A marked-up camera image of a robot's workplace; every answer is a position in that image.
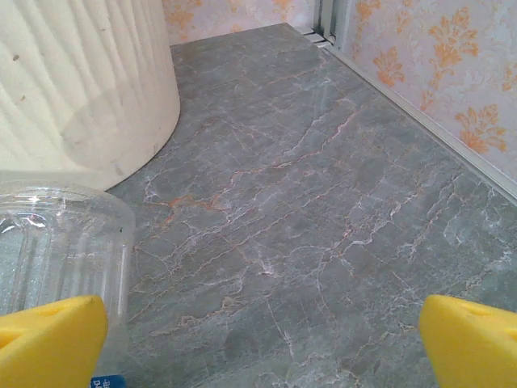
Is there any aluminium frame corner post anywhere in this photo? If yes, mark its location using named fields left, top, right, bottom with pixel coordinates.
left=313, top=0, right=352, bottom=52

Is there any white ribbed plastic bin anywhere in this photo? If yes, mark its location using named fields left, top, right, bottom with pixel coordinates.
left=0, top=0, right=182, bottom=191

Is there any aluminium table edge rail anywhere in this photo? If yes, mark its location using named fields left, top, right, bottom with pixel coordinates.
left=306, top=32, right=517, bottom=197

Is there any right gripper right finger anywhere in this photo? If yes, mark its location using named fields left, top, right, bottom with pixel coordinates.
left=418, top=293, right=517, bottom=388

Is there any clear bottle blue label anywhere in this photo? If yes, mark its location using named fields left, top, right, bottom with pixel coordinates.
left=0, top=171, right=137, bottom=388

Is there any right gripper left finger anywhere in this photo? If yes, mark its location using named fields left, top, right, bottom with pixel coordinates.
left=0, top=294, right=109, bottom=388

